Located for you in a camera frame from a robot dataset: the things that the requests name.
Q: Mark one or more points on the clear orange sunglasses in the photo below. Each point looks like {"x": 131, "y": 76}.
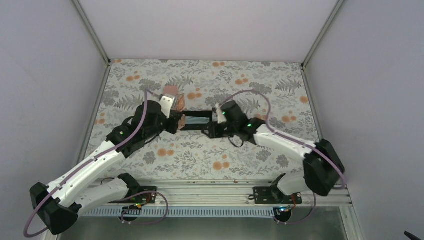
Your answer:
{"x": 180, "y": 107}

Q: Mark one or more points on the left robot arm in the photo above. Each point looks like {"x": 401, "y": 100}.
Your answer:
{"x": 60, "y": 203}

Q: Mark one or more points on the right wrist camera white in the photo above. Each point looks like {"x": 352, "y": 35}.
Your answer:
{"x": 220, "y": 114}

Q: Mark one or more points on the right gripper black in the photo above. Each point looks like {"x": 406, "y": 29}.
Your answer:
{"x": 213, "y": 131}

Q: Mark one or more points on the black glasses case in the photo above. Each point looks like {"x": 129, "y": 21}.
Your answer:
{"x": 200, "y": 113}

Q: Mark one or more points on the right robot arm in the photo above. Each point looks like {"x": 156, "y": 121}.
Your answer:
{"x": 322, "y": 167}

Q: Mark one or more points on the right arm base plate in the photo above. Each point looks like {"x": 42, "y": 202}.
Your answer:
{"x": 266, "y": 195}

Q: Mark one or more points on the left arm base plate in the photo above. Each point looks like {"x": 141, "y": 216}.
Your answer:
{"x": 139, "y": 196}

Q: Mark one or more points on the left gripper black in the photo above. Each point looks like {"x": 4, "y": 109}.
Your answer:
{"x": 175, "y": 115}

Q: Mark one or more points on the aluminium rail base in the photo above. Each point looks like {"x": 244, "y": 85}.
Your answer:
{"x": 224, "y": 199}

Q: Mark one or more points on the floral table mat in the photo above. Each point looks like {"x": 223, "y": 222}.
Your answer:
{"x": 273, "y": 91}

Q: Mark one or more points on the pink glasses case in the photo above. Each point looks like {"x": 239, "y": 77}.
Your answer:
{"x": 171, "y": 90}

